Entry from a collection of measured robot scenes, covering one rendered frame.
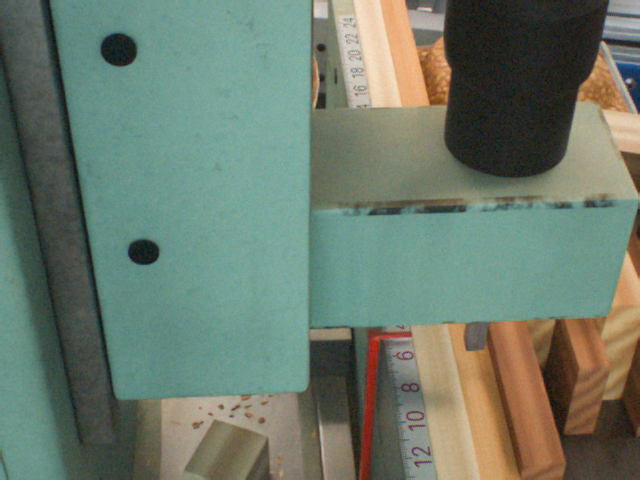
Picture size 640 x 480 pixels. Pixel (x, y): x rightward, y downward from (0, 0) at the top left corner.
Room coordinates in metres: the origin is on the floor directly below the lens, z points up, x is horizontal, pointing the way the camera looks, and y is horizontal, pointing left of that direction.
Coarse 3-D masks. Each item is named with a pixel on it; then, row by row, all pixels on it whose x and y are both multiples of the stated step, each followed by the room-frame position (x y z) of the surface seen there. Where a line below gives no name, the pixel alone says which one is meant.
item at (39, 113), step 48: (0, 0) 0.29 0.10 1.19; (0, 48) 0.29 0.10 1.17; (48, 48) 0.29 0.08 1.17; (48, 96) 0.29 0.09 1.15; (48, 144) 0.29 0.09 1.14; (48, 192) 0.29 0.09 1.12; (48, 240) 0.29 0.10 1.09; (96, 336) 0.29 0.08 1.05; (96, 384) 0.29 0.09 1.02; (96, 432) 0.29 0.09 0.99
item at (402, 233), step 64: (320, 128) 0.39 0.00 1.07; (384, 128) 0.39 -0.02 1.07; (576, 128) 0.40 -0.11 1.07; (320, 192) 0.35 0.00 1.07; (384, 192) 0.35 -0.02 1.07; (448, 192) 0.35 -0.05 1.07; (512, 192) 0.35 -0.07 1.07; (576, 192) 0.35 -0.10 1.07; (320, 256) 0.34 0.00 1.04; (384, 256) 0.34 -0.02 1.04; (448, 256) 0.34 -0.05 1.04; (512, 256) 0.35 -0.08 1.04; (576, 256) 0.35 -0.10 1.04; (320, 320) 0.34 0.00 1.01; (384, 320) 0.34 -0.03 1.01; (448, 320) 0.34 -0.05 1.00; (512, 320) 0.35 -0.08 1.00
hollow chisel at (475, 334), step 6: (468, 324) 0.38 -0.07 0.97; (474, 324) 0.38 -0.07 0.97; (480, 324) 0.38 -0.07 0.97; (486, 324) 0.38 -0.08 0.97; (468, 330) 0.38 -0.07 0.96; (474, 330) 0.38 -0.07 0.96; (480, 330) 0.38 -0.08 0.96; (486, 330) 0.38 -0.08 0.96; (468, 336) 0.38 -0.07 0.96; (474, 336) 0.38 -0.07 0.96; (480, 336) 0.38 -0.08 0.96; (486, 336) 0.38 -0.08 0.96; (468, 342) 0.38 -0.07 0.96; (474, 342) 0.38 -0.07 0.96; (480, 342) 0.38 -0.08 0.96; (468, 348) 0.38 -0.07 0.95; (474, 348) 0.38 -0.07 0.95; (480, 348) 0.38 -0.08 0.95
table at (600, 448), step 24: (600, 48) 0.73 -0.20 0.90; (624, 96) 0.67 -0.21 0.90; (360, 336) 0.46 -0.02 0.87; (360, 360) 0.45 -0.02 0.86; (360, 384) 0.45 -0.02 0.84; (552, 408) 0.38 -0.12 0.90; (600, 408) 0.38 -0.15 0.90; (624, 408) 0.38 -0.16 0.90; (600, 432) 0.37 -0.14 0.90; (624, 432) 0.37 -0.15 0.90; (576, 456) 0.35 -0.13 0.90; (600, 456) 0.35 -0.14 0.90; (624, 456) 0.35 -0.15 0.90
